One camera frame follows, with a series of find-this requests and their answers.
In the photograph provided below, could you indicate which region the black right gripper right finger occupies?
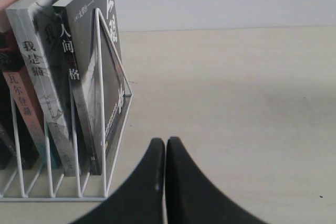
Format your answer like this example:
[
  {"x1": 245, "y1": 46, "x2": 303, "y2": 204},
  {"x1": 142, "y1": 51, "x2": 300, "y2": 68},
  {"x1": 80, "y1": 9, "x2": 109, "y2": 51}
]
[{"x1": 166, "y1": 136, "x2": 266, "y2": 223}]

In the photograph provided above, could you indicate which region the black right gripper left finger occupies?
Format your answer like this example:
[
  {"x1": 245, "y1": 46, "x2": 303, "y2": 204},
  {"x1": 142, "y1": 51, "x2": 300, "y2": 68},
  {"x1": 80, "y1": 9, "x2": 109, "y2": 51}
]
[{"x1": 73, "y1": 138, "x2": 165, "y2": 223}]

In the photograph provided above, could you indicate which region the black grey cover book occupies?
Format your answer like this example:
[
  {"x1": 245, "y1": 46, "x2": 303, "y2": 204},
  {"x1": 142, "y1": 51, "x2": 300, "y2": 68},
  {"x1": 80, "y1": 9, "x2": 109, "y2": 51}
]
[{"x1": 52, "y1": 0, "x2": 125, "y2": 175}]

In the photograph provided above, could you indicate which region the pink red spine book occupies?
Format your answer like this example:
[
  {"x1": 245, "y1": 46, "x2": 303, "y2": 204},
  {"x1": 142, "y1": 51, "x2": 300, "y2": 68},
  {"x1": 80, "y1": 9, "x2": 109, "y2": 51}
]
[{"x1": 1, "y1": 0, "x2": 46, "y2": 169}]

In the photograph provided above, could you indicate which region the grey white spine book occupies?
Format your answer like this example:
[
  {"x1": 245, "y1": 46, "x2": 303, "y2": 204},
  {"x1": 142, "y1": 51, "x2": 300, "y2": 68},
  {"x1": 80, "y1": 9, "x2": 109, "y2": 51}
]
[{"x1": 6, "y1": 0, "x2": 76, "y2": 177}]

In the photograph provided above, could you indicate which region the white wire book rack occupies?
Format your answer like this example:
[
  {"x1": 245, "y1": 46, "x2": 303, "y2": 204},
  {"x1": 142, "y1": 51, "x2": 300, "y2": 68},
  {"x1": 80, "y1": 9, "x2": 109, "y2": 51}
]
[{"x1": 1, "y1": 8, "x2": 133, "y2": 202}]

